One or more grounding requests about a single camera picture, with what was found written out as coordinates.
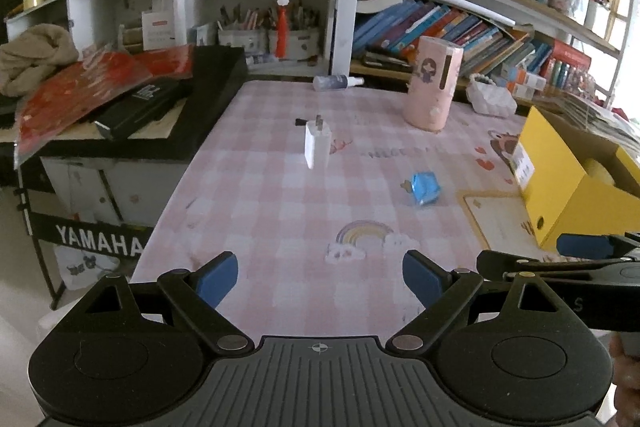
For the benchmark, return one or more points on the pink cylinder canister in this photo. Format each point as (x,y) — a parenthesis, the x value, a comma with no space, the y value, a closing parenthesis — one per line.
(432,82)

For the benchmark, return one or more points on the tall bookshelf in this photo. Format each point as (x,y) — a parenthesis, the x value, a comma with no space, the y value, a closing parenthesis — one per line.
(350,7)

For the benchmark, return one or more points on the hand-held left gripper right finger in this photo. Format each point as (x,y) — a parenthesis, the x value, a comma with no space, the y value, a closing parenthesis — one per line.
(420,274)

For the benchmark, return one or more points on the blue foil packet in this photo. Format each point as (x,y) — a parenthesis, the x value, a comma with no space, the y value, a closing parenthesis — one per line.
(425,188)

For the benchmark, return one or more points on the orange and white box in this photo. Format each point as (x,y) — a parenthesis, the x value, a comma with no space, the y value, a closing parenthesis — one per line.
(525,82)

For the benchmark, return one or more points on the black flat case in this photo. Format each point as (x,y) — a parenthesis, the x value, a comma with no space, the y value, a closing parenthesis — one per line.
(145,104)

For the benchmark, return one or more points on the white card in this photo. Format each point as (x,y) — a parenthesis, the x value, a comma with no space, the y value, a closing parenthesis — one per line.
(159,29)

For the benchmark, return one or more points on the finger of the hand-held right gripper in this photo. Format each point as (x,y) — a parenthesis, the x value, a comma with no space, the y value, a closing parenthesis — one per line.
(500,263)
(582,245)

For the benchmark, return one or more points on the black keyboard stand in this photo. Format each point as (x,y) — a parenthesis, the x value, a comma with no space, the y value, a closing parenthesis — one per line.
(75,232)

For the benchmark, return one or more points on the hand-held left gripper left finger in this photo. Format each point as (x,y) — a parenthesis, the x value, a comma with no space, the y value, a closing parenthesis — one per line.
(217,277)

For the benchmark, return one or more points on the person's right hand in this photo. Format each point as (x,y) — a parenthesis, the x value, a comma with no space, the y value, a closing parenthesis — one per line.
(625,367)

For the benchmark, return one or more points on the beige cloth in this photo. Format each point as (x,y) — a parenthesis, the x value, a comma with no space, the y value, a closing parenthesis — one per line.
(35,57)

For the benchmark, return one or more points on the long row of colourful books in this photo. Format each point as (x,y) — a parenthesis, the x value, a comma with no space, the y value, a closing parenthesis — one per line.
(450,32)

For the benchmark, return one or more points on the stack of newspapers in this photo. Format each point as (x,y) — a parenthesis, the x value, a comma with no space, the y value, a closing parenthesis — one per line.
(595,117)

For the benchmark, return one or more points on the pink checked tablecloth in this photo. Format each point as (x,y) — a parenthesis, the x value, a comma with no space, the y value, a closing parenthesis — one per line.
(310,207)

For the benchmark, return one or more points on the white drawer cabinet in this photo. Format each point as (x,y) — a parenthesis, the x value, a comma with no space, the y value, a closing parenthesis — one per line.
(115,192)

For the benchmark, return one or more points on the yellow cardboard box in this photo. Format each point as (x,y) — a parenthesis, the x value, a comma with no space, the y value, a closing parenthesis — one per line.
(555,207)

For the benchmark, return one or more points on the white pen holder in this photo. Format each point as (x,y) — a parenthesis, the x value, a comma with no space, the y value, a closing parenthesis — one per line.
(242,39)
(300,42)

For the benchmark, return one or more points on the clear spray bottle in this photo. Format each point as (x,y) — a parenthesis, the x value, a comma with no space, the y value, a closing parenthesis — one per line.
(335,82)

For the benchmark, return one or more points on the black digital piano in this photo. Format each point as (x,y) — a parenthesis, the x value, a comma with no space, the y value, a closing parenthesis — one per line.
(210,107)

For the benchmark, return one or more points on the red and white bottle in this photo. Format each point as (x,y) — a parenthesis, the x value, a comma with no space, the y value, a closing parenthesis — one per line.
(283,29)

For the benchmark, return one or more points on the white printed cloth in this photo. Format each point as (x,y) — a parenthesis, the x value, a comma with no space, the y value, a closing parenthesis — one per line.
(85,264)

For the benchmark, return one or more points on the white charger plug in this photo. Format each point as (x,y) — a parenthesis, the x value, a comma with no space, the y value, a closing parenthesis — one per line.
(316,146)

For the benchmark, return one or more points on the red printed plastic bag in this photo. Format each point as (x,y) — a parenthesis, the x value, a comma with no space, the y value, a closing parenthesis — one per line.
(75,92)

